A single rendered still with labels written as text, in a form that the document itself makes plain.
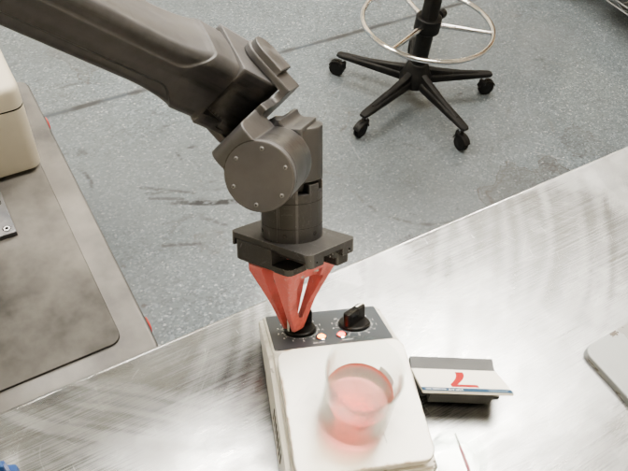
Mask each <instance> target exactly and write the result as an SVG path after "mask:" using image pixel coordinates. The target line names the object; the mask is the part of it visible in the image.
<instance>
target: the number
mask: <svg viewBox="0 0 628 471"><path fill-rule="evenodd" d="M415 371H416V373H417V375H418V377H419V378H420V380H421V383H422V385H423V387H445V388H471V389H498V390H508V388H507V387H506V386H505V384H504V383H503V382H502V381H501V380H500V379H499V377H497V376H496V375H495V374H494V373H482V372H457V371H431V370H415Z"/></svg>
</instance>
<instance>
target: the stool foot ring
mask: <svg viewBox="0 0 628 471"><path fill-rule="evenodd" d="M373 1H374V0H366V1H365V2H364V4H363V6H362V8H361V12H360V21H361V25H362V27H363V28H364V31H365V32H366V34H367V35H368V36H369V37H370V38H371V39H372V40H373V41H374V42H375V43H377V44H378V45H379V46H381V47H382V48H383V49H385V50H387V51H389V52H391V53H393V54H395V55H397V56H399V57H402V58H405V59H408V60H410V61H414V62H418V63H423V64H440V65H449V64H463V63H467V62H471V61H474V60H476V59H477V58H479V57H481V56H483V55H484V54H486V53H487V52H488V51H489V50H490V49H491V48H492V46H493V44H494V42H495V38H496V32H495V27H494V25H493V23H492V20H491V19H490V17H489V16H488V15H487V14H486V13H485V12H484V11H483V10H482V9H481V8H480V7H478V6H477V5H475V4H474V3H472V2H471V1H469V0H457V1H459V2H461V3H463V4H465V5H467V6H469V7H471V8H473V9H474V10H475V11H476V12H477V13H478V14H479V15H480V16H481V17H482V18H483V19H484V20H485V21H486V22H487V23H488V25H489V28H490V31H489V30H483V29H478V28H472V27H466V26H461V25H455V24H449V23H444V22H442V19H444V18H445V17H446V16H447V10H446V9H444V8H441V9H440V11H439V15H438V18H437V20H435V21H427V20H426V19H424V18H423V17H422V16H421V10H419V9H418V8H417V6H416V5H415V4H414V3H413V2H412V1H411V0H405V1H406V2H407V4H408V5H409V6H410V7H411V9H412V10H413V11H414V12H415V13H416V19H415V22H414V27H413V28H414V31H412V32H411V33H410V34H408V35H407V36H405V37H404V38H403V39H401V40H400V41H399V42H397V43H396V44H395V45H393V46H392V47H391V46H389V45H387V44H386V43H384V42H383V41H381V40H380V39H379V38H377V37H376V36H375V35H374V34H373V33H372V32H371V30H370V29H369V27H368V26H367V24H366V21H365V11H366V9H367V7H368V6H369V5H370V4H371V3H372V2H373ZM440 28H441V29H448V30H454V31H461V32H467V33H475V34H482V35H488V36H491V39H490V41H489V43H488V45H487V46H486V47H485V48H484V49H483V50H481V51H480V52H478V53H476V54H473V55H471V56H468V57H464V58H459V59H448V60H441V59H430V58H423V57H419V56H415V55H412V54H408V53H405V52H402V51H400V50H398V48H399V47H401V46H402V45H404V44H405V43H407V42H408V41H409V40H410V39H411V38H413V37H414V36H416V35H420V36H426V37H432V36H436V35H438V33H439V30H440Z"/></svg>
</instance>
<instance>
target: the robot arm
mask: <svg viewBox="0 0 628 471"><path fill-rule="evenodd" d="M0 25H2V26H4V27H6V28H8V29H10V30H12V31H15V32H17V33H19V34H22V35H24V36H28V37H30V38H32V39H34V40H36V41H38V42H41V43H43V44H45V45H48V46H50V47H52V48H55V49H57V50H60V51H62V52H64V53H67V54H69V55H71V56H74V57H76V58H78V59H80V60H82V61H84V62H87V63H89V64H93V65H95V66H97V67H100V68H102V69H104V70H106V71H108V72H110V73H113V74H115V75H117V76H120V77H122V78H124V79H128V80H130V81H132V82H133V83H135V84H137V85H139V86H141V87H143V88H145V89H146V90H148V91H149V92H151V93H153V94H155V95H156V96H158V97H159V98H160V99H162V100H163V101H164V102H165V103H166V104H167V105H168V106H169V107H170V108H172V109H174V110H176V111H179V112H181V113H184V114H186V115H188V116H190V117H191V119H192V121H193V123H195V124H198V125H200V126H203V127H205V128H207V129H208V131H209V132H210V133H211V134H212V135H213V136H214V137H215V138H216V139H217V140H218V141H219V142H220V144H219V145H218V146H217V147H216V148H215V149H214V150H213V151H212V155H213V157H214V159H215V160H216V162H217V163H218V164H219V165H220V166H221V167H222V168H223V170H224V180H225V184H226V187H227V189H228V191H229V193H230V194H231V195H232V197H233V198H234V199H235V200H236V201H237V202H238V204H239V205H241V206H242V207H244V208H247V209H249V210H252V211H256V212H261V219H260V220H259V221H256V222H253V223H250V224H247V225H244V226H241V227H238V228H235V229H233V231H232V232H233V244H237V245H236V248H237V258H238V259H240V260H243V261H246V262H248V263H249V271H250V272H251V273H252V275H253V276H254V278H255V279H256V281H257V283H258V284H259V286H260V287H261V289H262V290H263V292H264V294H265V296H266V297H267V299H268V300H269V302H270V304H271V306H272V308H273V309H274V310H275V312H276V314H277V316H278V319H279V321H280V323H281V325H282V327H283V328H284V329H287V320H288V323H289V325H290V328H291V330H292V332H296V331H298V330H300V329H302V328H303V327H304V325H305V323H306V320H307V316H308V314H309V311H310V310H311V307H312V304H313V302H314V299H315V297H316V295H317V294H318V292H319V290H320V289H321V286H322V285H323V283H324V281H325V280H326V279H327V277H328V275H329V274H330V272H331V270H332V268H333V267H334V265H340V264H343V263H345V262H347V261H348V257H349V253H350V252H353V236H352V235H346V234H342V233H339V232H337V231H333V230H330V229H326V228H323V227H322V125H323V123H322V122H321V121H316V117H305V116H302V115H301V114H300V113H299V111H298V109H297V108H294V109H292V110H291V111H290V112H288V113H287V114H285V115H284V116H274V117H273V118H271V119H270V120H269V119H268V118H267V117H268V116H269V115H270V114H271V113H272V112H274V111H275V110H276V109H277V108H278V107H279V106H280V105H281V104H282V103H283V102H284V101H285V100H286V99H287V98H288V97H289V96H290V95H291V94H292V93H293V92H294V91H295V90H296V89H297V88H298V87H299V84H298V83H297V82H296V81H295V80H294V79H293V78H292V77H291V76H290V74H289V73H288V72H287V70H288V69H289V68H290V67H291V66H290V65H289V64H288V63H287V62H286V61H285V60H284V58H283V57H282V56H281V55H280V54H279V53H278V52H277V51H276V50H275V48H274V47H273V46H272V45H271V44H270V43H268V42H267V41H266V40H265V39H263V38H261V37H259V36H256V37H255V38H254V39H253V40H251V41H248V40H247V39H246V38H244V37H243V36H240V35H239V34H237V33H235V32H233V31H232V30H230V29H228V28H227V27H225V26H223V25H222V24H219V25H218V27H217V28H216V29H215V28H213V27H211V26H210V25H208V24H206V23H204V22H203V21H200V20H198V19H196V18H187V17H183V16H180V15H178V14H175V13H172V12H170V11H167V10H164V9H162V8H160V7H156V6H155V5H153V4H151V3H149V2H147V1H145V0H0ZM277 90H278V92H277V93H275V92H276V91H277ZM274 93H275V94H274ZM273 94H274V95H273ZM272 95H273V96H272ZM271 96H272V97H271ZM270 97H271V98H270ZM269 98H270V99H269ZM307 277H309V279H308V282H307V287H306V290H305V294H304V297H303V301H302V304H301V306H300V310H299V313H298V308H299V304H300V299H301V294H302V290H303V286H304V281H305V278H307ZM275 282H276V283H275Z"/></svg>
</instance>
